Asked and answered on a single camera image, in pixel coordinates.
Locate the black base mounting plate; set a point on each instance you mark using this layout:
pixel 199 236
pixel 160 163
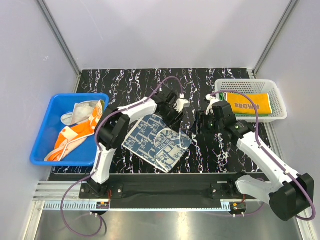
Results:
pixel 166 192

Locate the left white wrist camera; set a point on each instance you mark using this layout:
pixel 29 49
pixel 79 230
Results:
pixel 181 103

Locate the white perforated plastic basket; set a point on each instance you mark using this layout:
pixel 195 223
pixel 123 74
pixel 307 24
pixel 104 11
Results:
pixel 248 95

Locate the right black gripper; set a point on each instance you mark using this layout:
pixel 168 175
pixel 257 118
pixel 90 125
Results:
pixel 202 118

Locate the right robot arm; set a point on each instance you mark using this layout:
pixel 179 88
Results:
pixel 287 192

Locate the aluminium frame rail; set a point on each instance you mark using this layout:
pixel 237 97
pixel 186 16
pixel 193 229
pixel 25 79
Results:
pixel 57 195

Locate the green microfiber towel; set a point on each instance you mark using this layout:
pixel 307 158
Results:
pixel 240 115

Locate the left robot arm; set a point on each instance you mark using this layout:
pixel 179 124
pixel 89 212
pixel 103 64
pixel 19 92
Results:
pixel 113 126

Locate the cream orange patterned towel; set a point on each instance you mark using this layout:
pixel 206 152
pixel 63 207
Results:
pixel 79 125

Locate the blue plastic bin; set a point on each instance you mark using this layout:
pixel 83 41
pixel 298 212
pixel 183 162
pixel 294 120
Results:
pixel 60 104

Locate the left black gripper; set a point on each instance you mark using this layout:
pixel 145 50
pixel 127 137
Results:
pixel 175 123

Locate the blue white patterned towel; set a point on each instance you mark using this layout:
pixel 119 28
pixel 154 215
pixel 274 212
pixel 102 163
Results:
pixel 154 142

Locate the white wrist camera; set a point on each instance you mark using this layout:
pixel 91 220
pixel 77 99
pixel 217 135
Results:
pixel 181 103
pixel 210 100

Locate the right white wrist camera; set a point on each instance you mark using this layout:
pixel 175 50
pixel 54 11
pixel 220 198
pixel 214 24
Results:
pixel 210 100

